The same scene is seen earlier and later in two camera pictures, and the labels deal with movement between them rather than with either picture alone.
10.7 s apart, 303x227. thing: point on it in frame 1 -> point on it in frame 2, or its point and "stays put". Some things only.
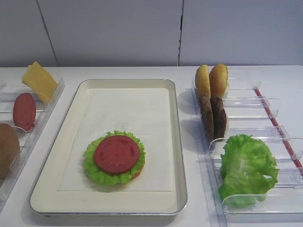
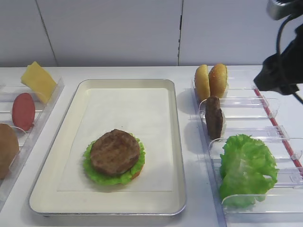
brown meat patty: (205, 107) -> (113, 152)
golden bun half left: (202, 81) stays put
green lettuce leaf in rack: (249, 170) stays put
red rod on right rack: (278, 129) stays put
